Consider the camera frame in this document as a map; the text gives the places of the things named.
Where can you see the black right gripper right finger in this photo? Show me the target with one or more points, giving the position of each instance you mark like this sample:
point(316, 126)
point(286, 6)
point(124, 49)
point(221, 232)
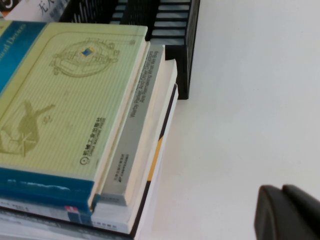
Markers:
point(308, 215)

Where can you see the thick white-spine book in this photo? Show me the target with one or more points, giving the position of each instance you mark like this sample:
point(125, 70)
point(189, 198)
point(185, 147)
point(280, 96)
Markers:
point(163, 82)

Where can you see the black plastic book stand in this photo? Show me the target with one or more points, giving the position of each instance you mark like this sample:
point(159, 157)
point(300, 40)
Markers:
point(191, 50)

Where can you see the white self-driving vehicle book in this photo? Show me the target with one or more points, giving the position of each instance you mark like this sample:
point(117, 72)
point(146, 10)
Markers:
point(32, 11)

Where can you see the black and orange cover book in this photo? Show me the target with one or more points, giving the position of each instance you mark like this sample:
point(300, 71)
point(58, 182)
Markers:
point(156, 160)

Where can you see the yellow mechanical devices book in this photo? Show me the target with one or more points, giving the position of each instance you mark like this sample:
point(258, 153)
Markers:
point(62, 112)

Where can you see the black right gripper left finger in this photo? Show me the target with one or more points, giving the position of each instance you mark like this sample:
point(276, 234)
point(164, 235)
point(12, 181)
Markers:
point(272, 217)

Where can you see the grey cover book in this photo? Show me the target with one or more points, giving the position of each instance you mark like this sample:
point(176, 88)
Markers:
point(135, 140)

